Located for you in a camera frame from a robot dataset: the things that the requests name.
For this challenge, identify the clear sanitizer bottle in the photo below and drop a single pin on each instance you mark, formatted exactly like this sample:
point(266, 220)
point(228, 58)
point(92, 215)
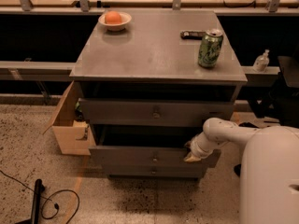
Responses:
point(261, 62)

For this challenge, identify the grey top drawer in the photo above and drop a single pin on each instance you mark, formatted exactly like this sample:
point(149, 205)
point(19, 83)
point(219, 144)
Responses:
point(153, 113)

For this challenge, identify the black remote control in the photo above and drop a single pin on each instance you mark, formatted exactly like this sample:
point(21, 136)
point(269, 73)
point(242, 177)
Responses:
point(192, 35)

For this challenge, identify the grey drawer cabinet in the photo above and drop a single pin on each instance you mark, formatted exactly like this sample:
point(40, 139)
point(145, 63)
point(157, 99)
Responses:
point(148, 60)

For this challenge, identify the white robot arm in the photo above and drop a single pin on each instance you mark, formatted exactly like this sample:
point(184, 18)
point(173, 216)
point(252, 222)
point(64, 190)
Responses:
point(269, 176)

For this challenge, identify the orange fruit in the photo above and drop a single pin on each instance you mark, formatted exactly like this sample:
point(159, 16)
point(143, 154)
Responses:
point(113, 17)

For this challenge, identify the white bowl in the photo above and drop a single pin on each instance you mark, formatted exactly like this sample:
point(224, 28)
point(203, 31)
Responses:
point(126, 18)

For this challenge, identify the black office chair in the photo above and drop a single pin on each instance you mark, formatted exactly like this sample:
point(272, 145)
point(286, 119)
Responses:
point(281, 100)

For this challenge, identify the black stand leg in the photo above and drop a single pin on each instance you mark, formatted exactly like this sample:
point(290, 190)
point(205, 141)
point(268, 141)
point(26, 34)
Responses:
point(38, 189)

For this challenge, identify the cardboard box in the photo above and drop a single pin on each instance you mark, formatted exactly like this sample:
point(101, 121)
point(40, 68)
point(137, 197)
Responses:
point(73, 137)

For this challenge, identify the green soda can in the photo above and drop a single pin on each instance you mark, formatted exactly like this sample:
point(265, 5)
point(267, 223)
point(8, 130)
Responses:
point(210, 48)

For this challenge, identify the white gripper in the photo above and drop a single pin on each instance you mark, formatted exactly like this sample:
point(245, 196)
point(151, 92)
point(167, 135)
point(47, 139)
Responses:
point(197, 148)

